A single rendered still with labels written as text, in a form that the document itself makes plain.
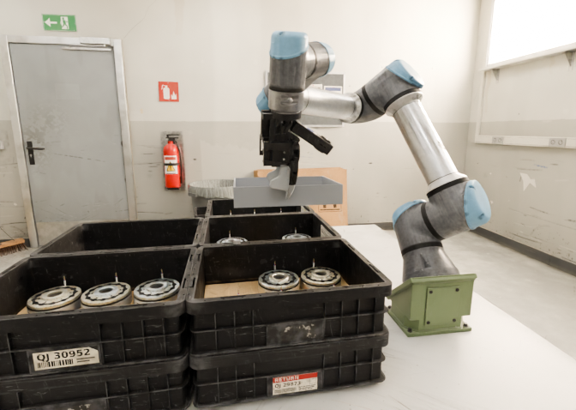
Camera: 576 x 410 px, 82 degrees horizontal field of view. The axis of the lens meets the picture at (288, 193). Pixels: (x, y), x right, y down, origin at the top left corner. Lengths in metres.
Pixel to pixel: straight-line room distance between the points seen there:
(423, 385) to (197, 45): 3.58
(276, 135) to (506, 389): 0.71
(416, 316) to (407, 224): 0.25
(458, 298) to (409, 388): 0.29
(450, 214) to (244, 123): 3.06
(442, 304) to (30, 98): 4.00
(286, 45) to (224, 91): 3.14
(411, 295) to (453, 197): 0.27
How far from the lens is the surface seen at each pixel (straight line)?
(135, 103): 3.93
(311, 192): 0.82
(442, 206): 0.98
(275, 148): 0.73
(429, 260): 0.98
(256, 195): 0.81
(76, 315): 0.68
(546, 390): 0.96
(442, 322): 1.02
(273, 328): 0.68
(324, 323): 0.70
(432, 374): 0.89
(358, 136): 4.05
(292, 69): 0.69
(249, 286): 0.90
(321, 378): 0.77
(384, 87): 1.08
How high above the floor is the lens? 1.23
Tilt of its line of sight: 11 degrees down
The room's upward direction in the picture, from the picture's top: straight up
